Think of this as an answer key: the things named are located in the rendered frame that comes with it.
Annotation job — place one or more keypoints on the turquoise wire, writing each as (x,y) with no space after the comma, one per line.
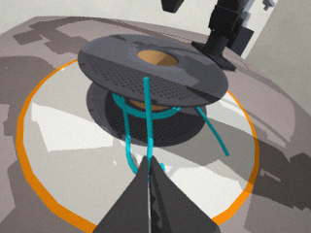
(150,116)

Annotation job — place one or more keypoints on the orange painted ring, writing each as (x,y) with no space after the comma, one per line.
(83,225)

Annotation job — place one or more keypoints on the white circular mat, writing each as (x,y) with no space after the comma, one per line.
(85,169)

